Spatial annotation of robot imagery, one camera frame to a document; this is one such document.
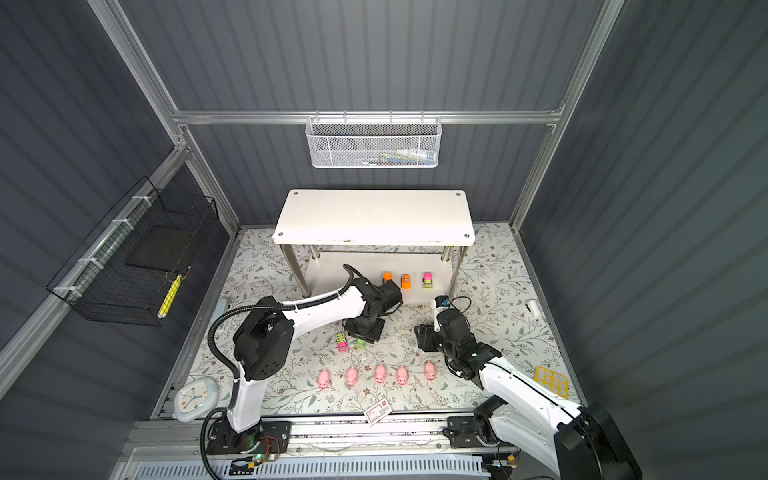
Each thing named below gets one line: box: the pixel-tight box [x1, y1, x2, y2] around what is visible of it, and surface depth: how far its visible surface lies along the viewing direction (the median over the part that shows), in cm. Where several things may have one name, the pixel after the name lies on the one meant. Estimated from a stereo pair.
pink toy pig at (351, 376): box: [345, 366, 359, 387], surface depth 84 cm
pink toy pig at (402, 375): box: [396, 365, 409, 386], surface depth 84 cm
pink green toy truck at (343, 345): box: [337, 333, 349, 353], surface depth 89 cm
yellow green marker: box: [157, 273, 182, 319], surface depth 70 cm
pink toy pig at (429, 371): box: [424, 361, 437, 381], surface depth 84 cm
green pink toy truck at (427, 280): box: [422, 272, 433, 290], surface depth 96 cm
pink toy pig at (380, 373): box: [375, 364, 387, 384], surface depth 84 cm
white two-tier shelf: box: [272, 189, 476, 304], surface depth 80 cm
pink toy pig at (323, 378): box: [318, 368, 331, 389], surface depth 84 cm
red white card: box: [363, 398, 393, 427], surface depth 78 cm
